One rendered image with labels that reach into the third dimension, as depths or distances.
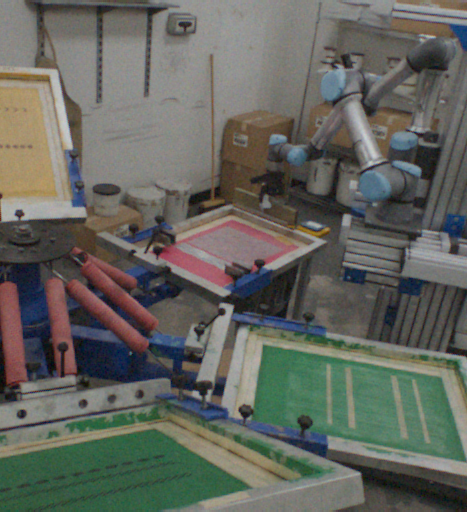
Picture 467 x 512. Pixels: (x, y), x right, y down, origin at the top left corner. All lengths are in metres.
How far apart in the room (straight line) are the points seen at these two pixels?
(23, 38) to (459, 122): 2.72
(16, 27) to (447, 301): 2.95
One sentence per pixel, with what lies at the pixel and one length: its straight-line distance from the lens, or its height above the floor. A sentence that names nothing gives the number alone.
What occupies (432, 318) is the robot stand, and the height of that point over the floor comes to 0.78.
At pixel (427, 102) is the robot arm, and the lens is 3.09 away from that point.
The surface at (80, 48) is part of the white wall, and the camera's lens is 4.57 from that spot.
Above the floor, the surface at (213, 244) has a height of 0.95.
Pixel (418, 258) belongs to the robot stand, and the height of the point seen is 1.17.
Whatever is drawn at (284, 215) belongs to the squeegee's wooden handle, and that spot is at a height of 1.11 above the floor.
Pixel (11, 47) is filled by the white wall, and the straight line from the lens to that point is 4.25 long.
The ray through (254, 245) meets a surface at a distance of 2.87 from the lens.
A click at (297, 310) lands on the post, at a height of 0.47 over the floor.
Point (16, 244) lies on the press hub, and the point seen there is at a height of 1.31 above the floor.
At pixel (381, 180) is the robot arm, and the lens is 2.38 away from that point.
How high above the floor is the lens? 2.14
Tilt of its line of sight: 26 degrees down
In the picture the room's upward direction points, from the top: 7 degrees clockwise
